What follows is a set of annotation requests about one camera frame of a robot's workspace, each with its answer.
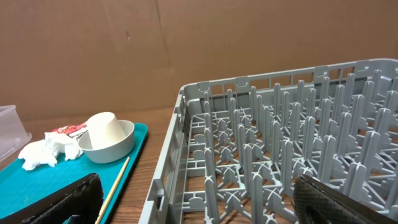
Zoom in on grey dishwasher rack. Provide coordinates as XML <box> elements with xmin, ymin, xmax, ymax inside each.
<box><xmin>139</xmin><ymin>58</ymin><xmax>397</xmax><ymax>223</ymax></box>

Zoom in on clear plastic bin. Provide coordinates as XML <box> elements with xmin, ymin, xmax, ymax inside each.
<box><xmin>0</xmin><ymin>105</ymin><xmax>32</xmax><ymax>162</ymax></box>

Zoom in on white paper cup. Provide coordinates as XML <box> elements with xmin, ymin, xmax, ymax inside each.
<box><xmin>86</xmin><ymin>112</ymin><xmax>126</xmax><ymax>149</ymax></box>

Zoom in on grey bowl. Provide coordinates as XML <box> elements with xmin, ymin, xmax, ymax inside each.
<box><xmin>78</xmin><ymin>120</ymin><xmax>135</xmax><ymax>164</ymax></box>

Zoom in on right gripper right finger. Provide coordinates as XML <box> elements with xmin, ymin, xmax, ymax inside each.
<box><xmin>293</xmin><ymin>174</ymin><xmax>397</xmax><ymax>224</ymax></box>

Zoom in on white tissue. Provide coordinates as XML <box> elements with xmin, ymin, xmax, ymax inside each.
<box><xmin>18</xmin><ymin>132</ymin><xmax>83</xmax><ymax>171</ymax></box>

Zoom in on wooden chopstick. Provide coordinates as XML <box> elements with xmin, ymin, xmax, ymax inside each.
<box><xmin>95</xmin><ymin>157</ymin><xmax>130</xmax><ymax>224</ymax></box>

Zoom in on red snack wrapper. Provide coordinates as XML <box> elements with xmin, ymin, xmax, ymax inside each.
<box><xmin>52</xmin><ymin>123</ymin><xmax>86</xmax><ymax>138</ymax></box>

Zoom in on teal serving tray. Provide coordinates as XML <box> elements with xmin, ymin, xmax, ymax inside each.
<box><xmin>1</xmin><ymin>123</ymin><xmax>148</xmax><ymax>223</ymax></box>

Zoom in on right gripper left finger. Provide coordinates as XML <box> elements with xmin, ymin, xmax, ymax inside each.
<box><xmin>1</xmin><ymin>173</ymin><xmax>104</xmax><ymax>224</ymax></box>

